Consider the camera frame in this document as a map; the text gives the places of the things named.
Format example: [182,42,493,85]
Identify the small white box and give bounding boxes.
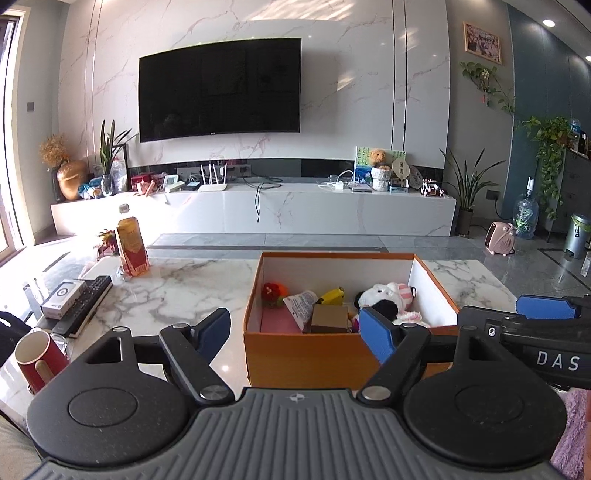
[41,279,88,319]

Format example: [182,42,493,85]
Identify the orange drink bottle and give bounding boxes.
[115,204,151,278]

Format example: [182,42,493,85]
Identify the white marble television console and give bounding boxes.
[50,182,458,238]

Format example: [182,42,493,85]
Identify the pink space heater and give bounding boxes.
[483,222,517,256]

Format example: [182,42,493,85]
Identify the wooden framed picture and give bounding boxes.
[463,21,503,66]

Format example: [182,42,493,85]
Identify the tall potted floor plant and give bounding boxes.
[438,148,507,237]

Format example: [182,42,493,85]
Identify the white lotion tube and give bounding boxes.
[283,290,320,333]

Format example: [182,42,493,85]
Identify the green blue painting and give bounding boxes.
[355,147,407,184]

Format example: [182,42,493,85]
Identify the white knitted pot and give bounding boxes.
[370,166,393,193]

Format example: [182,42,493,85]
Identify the white router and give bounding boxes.
[198,162,230,193]

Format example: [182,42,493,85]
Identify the cream crochet bunny doll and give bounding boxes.
[396,310,433,330]

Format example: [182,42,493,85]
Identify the hanging vine plant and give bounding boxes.
[459,60,516,116]

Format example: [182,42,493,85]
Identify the dried flower bunch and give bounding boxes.
[39,134,70,169]

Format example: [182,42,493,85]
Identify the blue water jug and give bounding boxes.
[513,178,540,240]

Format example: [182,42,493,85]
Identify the black remote control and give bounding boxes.
[52,275,114,337]

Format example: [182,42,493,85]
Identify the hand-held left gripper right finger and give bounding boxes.
[356,306,535,407]

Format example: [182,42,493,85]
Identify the dark grey cabinet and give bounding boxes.
[561,148,591,232]

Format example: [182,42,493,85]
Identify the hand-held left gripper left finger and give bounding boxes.
[60,308,235,406]

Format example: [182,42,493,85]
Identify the white plush black pink ears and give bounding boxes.
[355,282,417,324]

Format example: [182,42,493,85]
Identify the trailing ivy plant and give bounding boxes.
[522,115,576,220]

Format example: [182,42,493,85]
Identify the red mug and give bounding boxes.
[14,330,71,396]

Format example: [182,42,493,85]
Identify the purple fleece garment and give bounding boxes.
[551,388,591,480]

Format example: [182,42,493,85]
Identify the brown bear plush sailor outfit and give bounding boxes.
[262,282,288,309]

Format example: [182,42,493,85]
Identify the black wall television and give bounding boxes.
[139,38,303,143]

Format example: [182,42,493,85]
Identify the green plant in glass vase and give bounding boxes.
[99,119,139,197]

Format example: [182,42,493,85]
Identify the orange cardboard box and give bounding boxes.
[243,251,460,389]

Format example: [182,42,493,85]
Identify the red gift box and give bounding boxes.
[130,173,165,193]

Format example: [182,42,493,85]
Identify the silver pedal trash can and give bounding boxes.
[562,213,591,260]

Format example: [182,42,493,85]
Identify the gold round vase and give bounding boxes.
[56,159,90,202]

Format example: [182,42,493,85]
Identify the small gold box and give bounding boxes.
[310,304,350,335]

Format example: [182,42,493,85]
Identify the small red table decoration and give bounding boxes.
[96,228,119,257]

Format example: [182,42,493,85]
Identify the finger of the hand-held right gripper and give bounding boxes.
[516,295,591,320]
[457,305,525,343]

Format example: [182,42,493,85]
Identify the black cable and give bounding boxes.
[254,181,283,225]

